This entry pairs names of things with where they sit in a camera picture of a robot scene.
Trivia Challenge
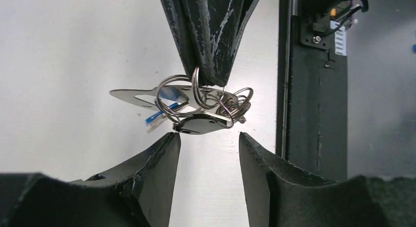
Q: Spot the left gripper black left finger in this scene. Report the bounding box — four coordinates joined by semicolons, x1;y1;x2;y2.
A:
0;132;181;227

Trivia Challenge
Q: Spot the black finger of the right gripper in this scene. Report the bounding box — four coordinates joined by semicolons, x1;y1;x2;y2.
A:
160;0;203;83
182;0;259;87

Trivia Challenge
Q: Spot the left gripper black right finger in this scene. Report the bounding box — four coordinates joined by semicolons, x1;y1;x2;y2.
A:
239;132;416;227

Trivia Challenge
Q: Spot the key with blue tag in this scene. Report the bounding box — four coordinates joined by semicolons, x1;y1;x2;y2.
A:
145;85;189;133

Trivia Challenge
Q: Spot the key with black head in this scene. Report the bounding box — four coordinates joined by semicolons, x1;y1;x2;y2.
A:
172;110;246;135

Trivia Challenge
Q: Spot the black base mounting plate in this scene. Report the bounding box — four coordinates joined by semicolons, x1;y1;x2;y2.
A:
276;0;368;180

